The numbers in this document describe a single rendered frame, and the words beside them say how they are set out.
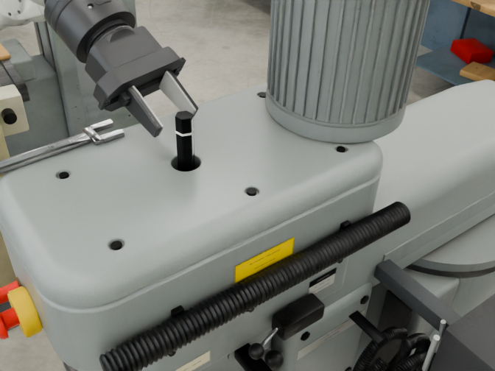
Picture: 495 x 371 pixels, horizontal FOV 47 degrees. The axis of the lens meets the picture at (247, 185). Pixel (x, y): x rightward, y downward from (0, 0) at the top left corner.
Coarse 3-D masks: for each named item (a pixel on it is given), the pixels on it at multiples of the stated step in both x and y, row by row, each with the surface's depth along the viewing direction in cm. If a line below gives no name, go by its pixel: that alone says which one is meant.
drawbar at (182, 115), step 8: (184, 112) 67; (176, 120) 67; (184, 120) 66; (176, 128) 67; (184, 128) 67; (176, 136) 68; (184, 136) 67; (184, 144) 68; (184, 152) 69; (184, 160) 70; (192, 160) 70; (184, 168) 70; (192, 168) 71
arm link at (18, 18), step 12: (0, 0) 74; (12, 0) 76; (24, 0) 77; (0, 12) 73; (12, 12) 75; (24, 12) 76; (36, 12) 76; (0, 24) 75; (12, 24) 76; (24, 24) 78
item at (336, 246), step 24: (384, 216) 77; (408, 216) 79; (336, 240) 73; (360, 240) 74; (288, 264) 69; (312, 264) 70; (240, 288) 66; (264, 288) 67; (288, 288) 69; (192, 312) 63; (216, 312) 64; (240, 312) 65; (144, 336) 60; (168, 336) 61; (192, 336) 62; (120, 360) 58; (144, 360) 59
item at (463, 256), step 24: (456, 240) 109; (480, 240) 110; (432, 264) 105; (456, 264) 104; (480, 264) 105; (384, 288) 108; (432, 288) 104; (456, 288) 106; (480, 288) 110; (384, 312) 110; (408, 312) 104; (456, 312) 111; (360, 336) 121; (432, 336) 112
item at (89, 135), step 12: (108, 120) 77; (84, 132) 74; (108, 132) 74; (120, 132) 75; (48, 144) 72; (60, 144) 72; (72, 144) 72; (84, 144) 73; (96, 144) 73; (24, 156) 70; (36, 156) 70; (48, 156) 71; (0, 168) 68; (12, 168) 68
